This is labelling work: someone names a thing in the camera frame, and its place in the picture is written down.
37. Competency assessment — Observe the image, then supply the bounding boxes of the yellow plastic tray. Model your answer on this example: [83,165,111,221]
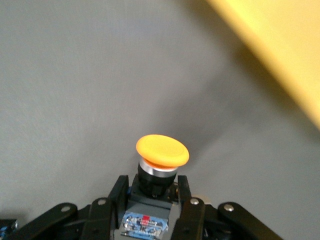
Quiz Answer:
[204,0,320,133]

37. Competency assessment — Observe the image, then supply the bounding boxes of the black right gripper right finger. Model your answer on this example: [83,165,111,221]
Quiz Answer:
[172,175,283,240]

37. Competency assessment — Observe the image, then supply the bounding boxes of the yellow push button switch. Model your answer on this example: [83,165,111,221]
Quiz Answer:
[119,134,190,240]

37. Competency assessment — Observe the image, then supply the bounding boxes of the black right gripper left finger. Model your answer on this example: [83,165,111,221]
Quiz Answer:
[14,175,130,240]

